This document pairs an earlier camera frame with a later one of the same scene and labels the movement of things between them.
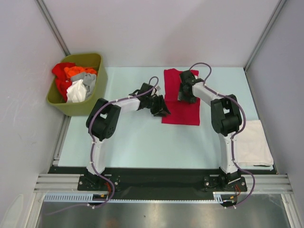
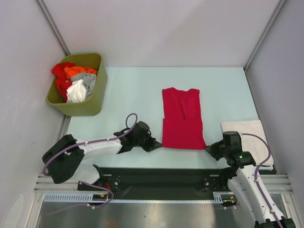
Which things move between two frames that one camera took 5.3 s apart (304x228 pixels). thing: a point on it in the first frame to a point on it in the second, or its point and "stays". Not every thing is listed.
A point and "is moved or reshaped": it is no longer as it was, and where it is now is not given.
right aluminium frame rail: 267,184 stays
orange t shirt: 70,70 stays
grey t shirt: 89,80 stays
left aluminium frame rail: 59,183 stays
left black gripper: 161,109 to 152,143
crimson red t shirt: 182,112 is moved or reshaped
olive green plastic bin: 95,61 stays
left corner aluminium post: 48,18 stays
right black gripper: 181,96 to 212,150
